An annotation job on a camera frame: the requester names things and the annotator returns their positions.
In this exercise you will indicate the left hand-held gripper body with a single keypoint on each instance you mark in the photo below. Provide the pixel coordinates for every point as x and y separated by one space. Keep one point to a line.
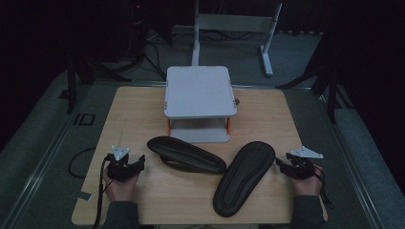
119 168

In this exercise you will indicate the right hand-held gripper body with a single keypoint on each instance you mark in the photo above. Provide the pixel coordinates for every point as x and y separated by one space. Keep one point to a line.
302 167

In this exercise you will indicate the black slipper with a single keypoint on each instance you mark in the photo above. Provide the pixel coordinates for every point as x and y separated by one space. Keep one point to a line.
187 154
242 181

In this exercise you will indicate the white two-tier shoe rack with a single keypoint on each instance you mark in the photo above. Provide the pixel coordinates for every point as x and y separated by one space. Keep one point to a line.
200 92

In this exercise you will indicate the person's right hand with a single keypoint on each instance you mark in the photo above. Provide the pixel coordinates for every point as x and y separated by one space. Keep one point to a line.
307 187

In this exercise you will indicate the person's left hand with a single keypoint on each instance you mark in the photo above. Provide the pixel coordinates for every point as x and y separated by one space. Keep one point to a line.
122 191

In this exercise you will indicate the grey tape piece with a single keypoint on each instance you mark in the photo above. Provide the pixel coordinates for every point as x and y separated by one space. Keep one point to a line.
84 196

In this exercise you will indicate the black metal stand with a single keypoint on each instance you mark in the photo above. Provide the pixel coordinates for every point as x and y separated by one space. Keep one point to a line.
331 92
71 86

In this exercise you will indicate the round table grommet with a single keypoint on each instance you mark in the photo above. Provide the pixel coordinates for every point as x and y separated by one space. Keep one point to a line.
237 101

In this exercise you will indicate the dark equipment cabinet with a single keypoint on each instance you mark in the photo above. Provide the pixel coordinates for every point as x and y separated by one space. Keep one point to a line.
133 28

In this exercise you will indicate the white metal stand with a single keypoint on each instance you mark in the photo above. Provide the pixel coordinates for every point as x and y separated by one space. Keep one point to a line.
234 23

